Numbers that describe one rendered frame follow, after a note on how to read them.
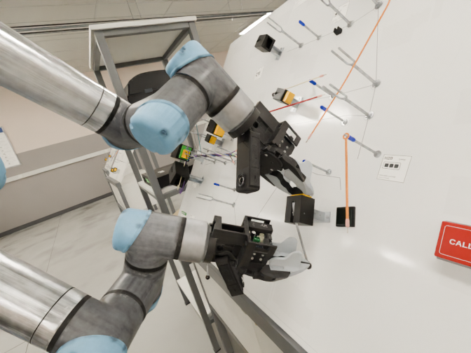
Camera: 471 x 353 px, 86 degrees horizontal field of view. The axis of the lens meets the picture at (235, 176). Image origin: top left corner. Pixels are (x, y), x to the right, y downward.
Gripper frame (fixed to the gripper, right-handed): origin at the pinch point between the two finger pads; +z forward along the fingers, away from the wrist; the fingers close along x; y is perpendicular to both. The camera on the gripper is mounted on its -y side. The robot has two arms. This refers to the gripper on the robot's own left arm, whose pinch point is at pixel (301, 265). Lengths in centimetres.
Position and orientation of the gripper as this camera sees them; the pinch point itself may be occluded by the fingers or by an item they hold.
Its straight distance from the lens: 55.7
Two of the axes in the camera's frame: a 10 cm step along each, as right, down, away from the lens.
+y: 2.8, -8.3, -4.8
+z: 9.6, 2.1, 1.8
